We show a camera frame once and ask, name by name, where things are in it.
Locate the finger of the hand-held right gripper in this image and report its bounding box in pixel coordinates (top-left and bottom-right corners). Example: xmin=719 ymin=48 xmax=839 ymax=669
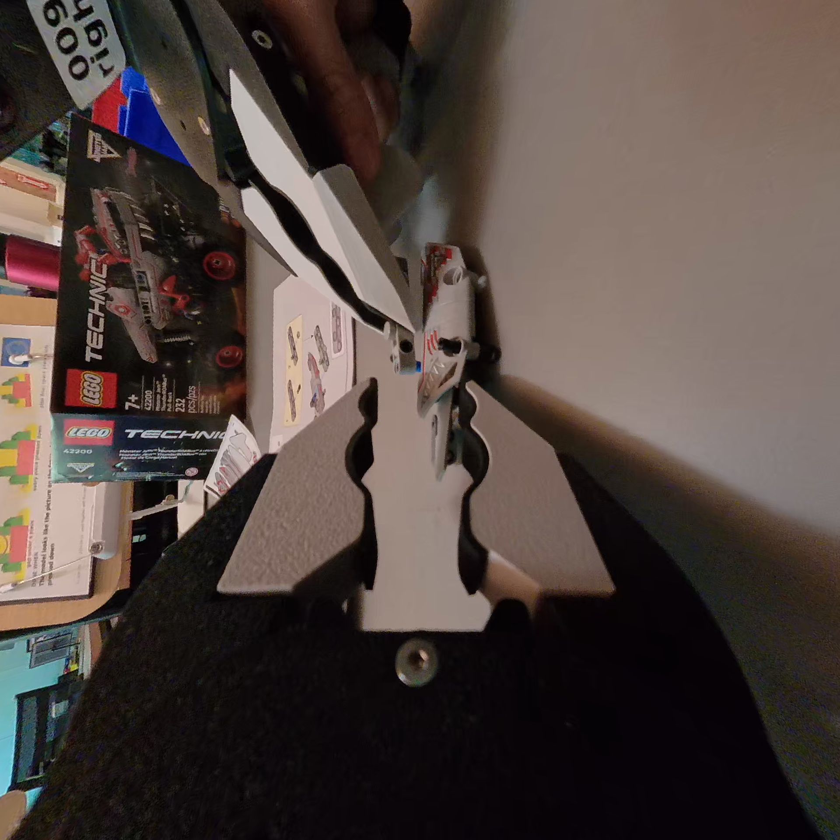
xmin=239 ymin=186 xmax=395 ymax=329
xmin=228 ymin=68 xmax=422 ymax=332

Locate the person's right hand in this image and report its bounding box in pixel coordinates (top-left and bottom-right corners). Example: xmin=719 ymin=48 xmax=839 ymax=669
xmin=262 ymin=0 xmax=411 ymax=181

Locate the small grey brick beam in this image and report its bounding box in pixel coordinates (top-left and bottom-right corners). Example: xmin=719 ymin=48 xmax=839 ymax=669
xmin=385 ymin=320 xmax=422 ymax=376

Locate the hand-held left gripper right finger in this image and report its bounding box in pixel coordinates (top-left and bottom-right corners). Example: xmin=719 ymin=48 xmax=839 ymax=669
xmin=457 ymin=382 xmax=618 ymax=599

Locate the open instruction booklet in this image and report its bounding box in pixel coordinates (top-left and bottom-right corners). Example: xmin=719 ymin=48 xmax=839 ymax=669
xmin=268 ymin=274 xmax=357 ymax=455

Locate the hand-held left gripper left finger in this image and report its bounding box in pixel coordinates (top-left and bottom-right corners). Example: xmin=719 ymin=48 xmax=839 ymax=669
xmin=215 ymin=377 xmax=379 ymax=599

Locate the blue plastic bin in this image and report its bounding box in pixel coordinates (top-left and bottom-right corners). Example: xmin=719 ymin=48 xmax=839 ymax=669
xmin=91 ymin=66 xmax=193 ymax=166

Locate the magenta bottle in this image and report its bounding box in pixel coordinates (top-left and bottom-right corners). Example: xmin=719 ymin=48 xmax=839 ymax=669
xmin=3 ymin=236 xmax=64 ymax=298

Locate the white sheet with brick pictures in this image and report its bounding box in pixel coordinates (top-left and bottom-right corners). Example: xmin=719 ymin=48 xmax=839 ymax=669
xmin=0 ymin=323 xmax=127 ymax=603

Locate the grey red toy car panel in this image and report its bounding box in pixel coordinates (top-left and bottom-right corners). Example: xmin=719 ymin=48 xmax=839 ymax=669
xmin=413 ymin=241 xmax=505 ymax=485

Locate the black toy set box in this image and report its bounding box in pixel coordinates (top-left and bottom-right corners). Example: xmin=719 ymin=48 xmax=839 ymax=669
xmin=50 ymin=114 xmax=250 ymax=485

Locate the sticker sheet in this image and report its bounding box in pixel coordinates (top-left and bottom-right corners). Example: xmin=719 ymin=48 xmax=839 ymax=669
xmin=202 ymin=413 xmax=265 ymax=501

